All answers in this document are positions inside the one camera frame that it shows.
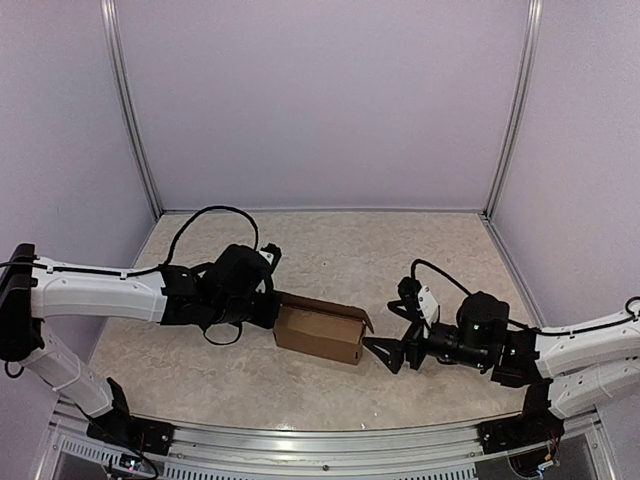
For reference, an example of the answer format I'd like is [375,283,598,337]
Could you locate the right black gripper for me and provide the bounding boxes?
[362,299,490,373]

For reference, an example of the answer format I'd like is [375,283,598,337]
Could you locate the brown cardboard box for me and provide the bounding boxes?
[273,293,374,365]

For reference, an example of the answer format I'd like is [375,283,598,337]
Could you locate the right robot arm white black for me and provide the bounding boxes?
[363,288,639,444]

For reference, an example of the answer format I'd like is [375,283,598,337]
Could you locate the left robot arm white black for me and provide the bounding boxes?
[1,244,281,445]

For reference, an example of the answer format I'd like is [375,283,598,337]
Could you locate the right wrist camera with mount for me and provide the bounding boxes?
[398,277,440,329]

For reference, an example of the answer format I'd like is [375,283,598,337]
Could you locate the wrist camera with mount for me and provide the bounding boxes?
[258,243,282,273]
[398,277,440,329]

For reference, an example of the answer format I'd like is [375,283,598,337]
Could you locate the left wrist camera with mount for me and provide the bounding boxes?
[258,243,282,273]

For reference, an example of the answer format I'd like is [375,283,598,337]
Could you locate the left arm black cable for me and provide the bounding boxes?
[159,204,262,274]

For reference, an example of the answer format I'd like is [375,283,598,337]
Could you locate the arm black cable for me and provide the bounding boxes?
[410,258,640,334]
[159,204,262,274]

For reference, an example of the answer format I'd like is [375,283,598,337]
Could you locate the front aluminium frame rail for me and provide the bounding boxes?
[32,400,621,479]

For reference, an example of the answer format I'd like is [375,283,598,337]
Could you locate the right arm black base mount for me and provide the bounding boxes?
[476,411,565,454]

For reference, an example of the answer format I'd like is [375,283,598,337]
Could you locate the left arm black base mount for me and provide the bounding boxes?
[87,415,176,456]

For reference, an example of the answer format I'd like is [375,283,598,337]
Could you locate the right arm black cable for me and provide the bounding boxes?
[410,258,640,334]

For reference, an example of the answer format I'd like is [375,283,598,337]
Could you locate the right aluminium corner post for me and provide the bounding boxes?
[483,0,543,223]

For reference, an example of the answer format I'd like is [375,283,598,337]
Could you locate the aluminium corner post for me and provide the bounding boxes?
[100,0,164,221]
[483,0,543,223]

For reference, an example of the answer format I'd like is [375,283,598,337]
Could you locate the left aluminium corner post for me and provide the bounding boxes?
[100,0,164,221]

